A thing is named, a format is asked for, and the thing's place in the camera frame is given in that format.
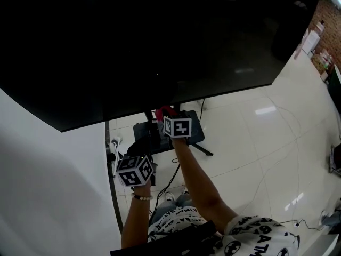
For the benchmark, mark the white cabinet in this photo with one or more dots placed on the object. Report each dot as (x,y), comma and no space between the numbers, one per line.
(312,40)

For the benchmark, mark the white power strip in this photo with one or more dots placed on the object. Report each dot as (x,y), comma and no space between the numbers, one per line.
(295,224)

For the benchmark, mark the person's right forearm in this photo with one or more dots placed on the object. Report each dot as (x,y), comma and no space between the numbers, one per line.
(198,185)

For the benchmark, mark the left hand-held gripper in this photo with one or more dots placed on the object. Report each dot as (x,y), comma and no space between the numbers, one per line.
(133,171)

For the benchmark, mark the blue jeans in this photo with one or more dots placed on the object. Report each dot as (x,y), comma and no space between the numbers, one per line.
(183,200)

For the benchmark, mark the red cloth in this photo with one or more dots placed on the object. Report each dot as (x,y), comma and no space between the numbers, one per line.
(160,112)

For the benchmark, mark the large black TV screen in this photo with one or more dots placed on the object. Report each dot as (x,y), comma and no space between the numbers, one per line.
(149,44)

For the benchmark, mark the cluttered goods shelf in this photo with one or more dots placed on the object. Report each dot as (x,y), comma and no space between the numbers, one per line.
(323,63)

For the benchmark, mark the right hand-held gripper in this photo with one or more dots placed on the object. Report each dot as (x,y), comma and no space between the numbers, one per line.
(178,127)

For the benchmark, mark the white printed shirt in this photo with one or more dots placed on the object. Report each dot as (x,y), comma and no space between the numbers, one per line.
(255,236)

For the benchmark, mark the black TV stand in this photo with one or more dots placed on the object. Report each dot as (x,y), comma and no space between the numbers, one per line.
(195,132)

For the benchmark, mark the person's left forearm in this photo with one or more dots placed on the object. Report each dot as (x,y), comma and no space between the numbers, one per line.
(136,217)

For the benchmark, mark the metal chair frame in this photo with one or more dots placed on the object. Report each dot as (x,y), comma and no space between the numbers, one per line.
(335,160)

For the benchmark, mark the white shoe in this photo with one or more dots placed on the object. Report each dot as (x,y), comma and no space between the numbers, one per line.
(185,190)
(169,196)

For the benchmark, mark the white folding rack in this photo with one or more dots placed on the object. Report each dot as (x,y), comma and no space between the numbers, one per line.
(116,149)

